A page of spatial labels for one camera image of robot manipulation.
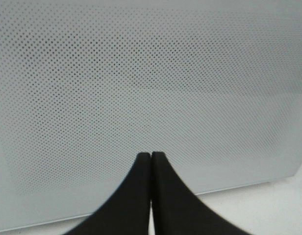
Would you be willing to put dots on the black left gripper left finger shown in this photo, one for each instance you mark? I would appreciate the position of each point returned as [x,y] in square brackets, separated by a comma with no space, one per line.
[127,210]

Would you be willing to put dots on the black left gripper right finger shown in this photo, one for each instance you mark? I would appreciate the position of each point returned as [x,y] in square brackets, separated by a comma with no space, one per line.
[177,210]

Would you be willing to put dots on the white microwave door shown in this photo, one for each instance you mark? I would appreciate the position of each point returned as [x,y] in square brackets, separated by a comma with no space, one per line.
[85,85]

